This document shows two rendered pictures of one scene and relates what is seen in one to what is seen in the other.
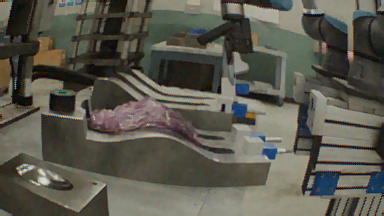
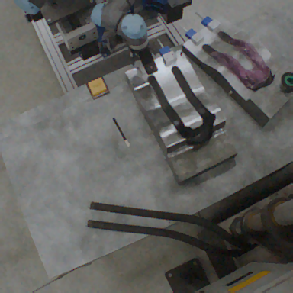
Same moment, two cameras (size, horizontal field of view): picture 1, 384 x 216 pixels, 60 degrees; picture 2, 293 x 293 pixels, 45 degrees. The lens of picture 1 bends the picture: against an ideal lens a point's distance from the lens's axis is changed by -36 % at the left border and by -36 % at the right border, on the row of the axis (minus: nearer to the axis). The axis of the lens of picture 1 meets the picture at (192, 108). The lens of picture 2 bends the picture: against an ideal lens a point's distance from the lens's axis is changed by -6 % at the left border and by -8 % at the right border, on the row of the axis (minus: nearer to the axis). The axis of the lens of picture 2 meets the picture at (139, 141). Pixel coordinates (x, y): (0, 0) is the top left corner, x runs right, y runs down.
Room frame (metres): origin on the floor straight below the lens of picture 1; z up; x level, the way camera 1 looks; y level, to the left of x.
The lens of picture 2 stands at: (1.76, 0.53, 2.26)
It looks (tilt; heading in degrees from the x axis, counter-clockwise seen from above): 73 degrees down; 242
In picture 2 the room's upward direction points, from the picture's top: 5 degrees counter-clockwise
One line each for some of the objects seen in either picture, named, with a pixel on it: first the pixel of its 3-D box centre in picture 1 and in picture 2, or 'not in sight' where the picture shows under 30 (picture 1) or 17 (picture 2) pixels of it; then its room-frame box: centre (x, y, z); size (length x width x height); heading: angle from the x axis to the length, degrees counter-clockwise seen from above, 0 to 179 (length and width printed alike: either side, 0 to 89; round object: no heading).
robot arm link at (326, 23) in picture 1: (336, 31); not in sight; (1.51, -0.53, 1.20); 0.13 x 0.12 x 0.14; 28
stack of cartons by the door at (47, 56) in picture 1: (49, 57); not in sight; (7.52, 2.86, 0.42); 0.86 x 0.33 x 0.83; 88
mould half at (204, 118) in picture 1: (142, 100); (181, 111); (1.35, 0.13, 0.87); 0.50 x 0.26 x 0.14; 82
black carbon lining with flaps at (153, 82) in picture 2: (148, 83); (182, 102); (1.34, 0.12, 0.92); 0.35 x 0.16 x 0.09; 82
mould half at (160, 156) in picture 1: (139, 138); (243, 65); (0.99, 0.10, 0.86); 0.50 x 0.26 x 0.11; 100
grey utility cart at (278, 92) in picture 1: (252, 70); not in sight; (7.20, -0.82, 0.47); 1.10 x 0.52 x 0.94; 95
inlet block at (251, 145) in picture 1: (270, 151); (205, 20); (0.99, -0.18, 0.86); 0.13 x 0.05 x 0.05; 100
